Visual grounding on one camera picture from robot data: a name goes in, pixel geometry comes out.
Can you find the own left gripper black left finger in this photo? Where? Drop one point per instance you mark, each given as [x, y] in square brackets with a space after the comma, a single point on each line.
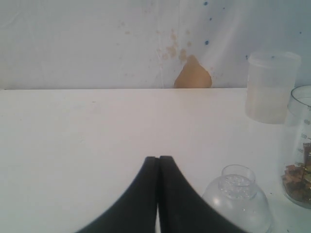
[136, 209]

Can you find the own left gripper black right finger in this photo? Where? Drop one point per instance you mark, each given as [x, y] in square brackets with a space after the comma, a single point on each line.
[181, 209]

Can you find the clear dome lid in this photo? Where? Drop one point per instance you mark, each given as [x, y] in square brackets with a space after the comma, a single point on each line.
[236, 196]

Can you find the clear plastic shaker cup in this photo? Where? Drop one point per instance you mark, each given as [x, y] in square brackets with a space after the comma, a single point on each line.
[296, 129]

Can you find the translucent lidded plastic container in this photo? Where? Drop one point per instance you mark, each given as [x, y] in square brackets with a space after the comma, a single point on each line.
[271, 77]

